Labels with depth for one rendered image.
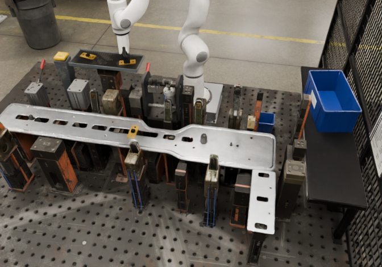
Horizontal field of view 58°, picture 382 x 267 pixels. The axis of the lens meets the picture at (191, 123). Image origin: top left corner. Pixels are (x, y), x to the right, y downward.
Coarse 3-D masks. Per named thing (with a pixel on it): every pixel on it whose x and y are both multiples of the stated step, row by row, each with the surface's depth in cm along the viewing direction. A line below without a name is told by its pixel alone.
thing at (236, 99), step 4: (236, 88) 154; (240, 88) 152; (236, 92) 151; (240, 92) 153; (236, 96) 156; (240, 96) 155; (232, 100) 157; (236, 100) 157; (232, 104) 158; (236, 104) 158; (232, 108) 159; (236, 108) 160; (232, 112) 160; (232, 116) 163
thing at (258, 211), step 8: (256, 176) 144; (272, 176) 144; (256, 184) 141; (264, 184) 141; (272, 184) 141; (256, 192) 138; (264, 192) 138; (272, 192) 138; (256, 200) 135; (272, 200) 135; (248, 208) 133; (256, 208) 133; (264, 208) 133; (272, 208) 132; (248, 216) 130; (256, 216) 130; (264, 216) 130; (272, 216) 130; (248, 224) 128; (272, 224) 128; (264, 232) 125; (272, 232) 125
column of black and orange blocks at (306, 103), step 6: (306, 96) 150; (306, 102) 149; (300, 108) 156; (306, 108) 151; (300, 114) 154; (306, 114) 154; (300, 120) 157; (300, 126) 159; (294, 132) 163; (300, 132) 162; (294, 138) 165; (300, 138) 164
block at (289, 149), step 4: (288, 148) 154; (288, 152) 153; (288, 156) 151; (284, 160) 160; (284, 164) 159; (280, 176) 168; (280, 180) 166; (276, 184) 176; (276, 188) 174; (276, 192) 172; (276, 196) 170
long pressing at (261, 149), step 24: (0, 120) 171; (24, 120) 170; (48, 120) 170; (72, 120) 170; (96, 120) 170; (120, 120) 169; (120, 144) 158; (144, 144) 158; (168, 144) 157; (192, 144) 157; (216, 144) 157; (240, 144) 157; (264, 144) 156; (240, 168) 148; (264, 168) 147
